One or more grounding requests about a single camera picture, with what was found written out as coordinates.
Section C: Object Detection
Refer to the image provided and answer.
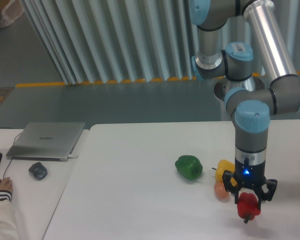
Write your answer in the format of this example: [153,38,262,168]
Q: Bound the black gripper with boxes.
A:
[222,159,278,210]

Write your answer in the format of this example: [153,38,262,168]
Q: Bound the red bell pepper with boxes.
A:
[237,192,261,224]

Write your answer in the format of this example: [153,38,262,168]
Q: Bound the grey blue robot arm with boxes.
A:
[188,0,300,204]

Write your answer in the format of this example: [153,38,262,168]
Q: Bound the white striped sleeve forearm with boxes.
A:
[0,190,20,240]

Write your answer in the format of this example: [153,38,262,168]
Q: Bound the person's hand on mouse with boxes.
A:
[0,177,13,195]

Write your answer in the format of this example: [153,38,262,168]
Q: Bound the brown egg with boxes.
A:
[214,182,229,200]

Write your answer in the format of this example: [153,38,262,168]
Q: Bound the yellow bell pepper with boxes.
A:
[214,159,235,183]

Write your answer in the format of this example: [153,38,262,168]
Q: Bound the green bell pepper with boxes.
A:
[174,155,203,181]

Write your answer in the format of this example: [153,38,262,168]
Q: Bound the white folding partition screen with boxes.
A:
[18,0,300,86]

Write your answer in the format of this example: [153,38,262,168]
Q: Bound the silver closed laptop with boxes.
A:
[6,122,85,162]

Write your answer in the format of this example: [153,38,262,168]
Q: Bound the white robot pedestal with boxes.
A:
[213,74,266,122]

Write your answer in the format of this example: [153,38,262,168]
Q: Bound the white laptop charging cable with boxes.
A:
[69,143,80,159]

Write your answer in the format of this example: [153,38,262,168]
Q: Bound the black mouse cable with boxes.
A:
[0,127,28,180]

